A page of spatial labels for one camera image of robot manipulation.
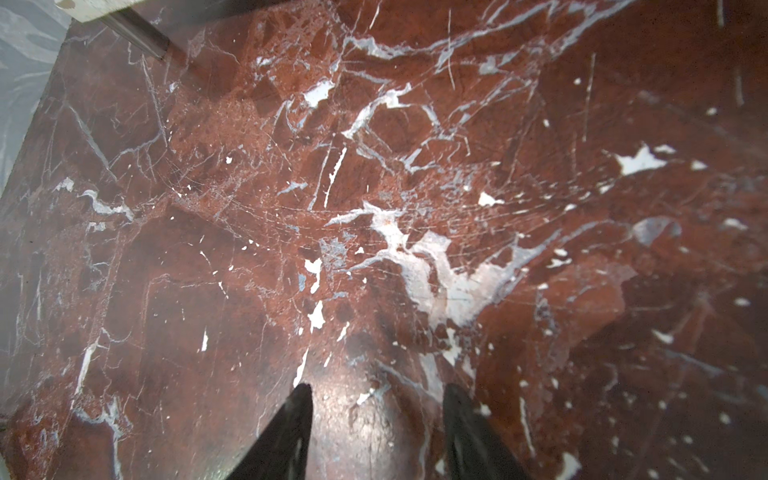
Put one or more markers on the white two-tier shelf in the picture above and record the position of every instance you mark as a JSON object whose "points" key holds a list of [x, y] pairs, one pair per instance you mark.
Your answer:
{"points": [[119, 16]]}

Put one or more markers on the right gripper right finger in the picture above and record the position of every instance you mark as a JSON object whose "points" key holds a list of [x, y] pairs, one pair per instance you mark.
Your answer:
{"points": [[472, 448]]}

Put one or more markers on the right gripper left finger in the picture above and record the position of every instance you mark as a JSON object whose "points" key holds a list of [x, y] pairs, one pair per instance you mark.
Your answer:
{"points": [[281, 450]]}

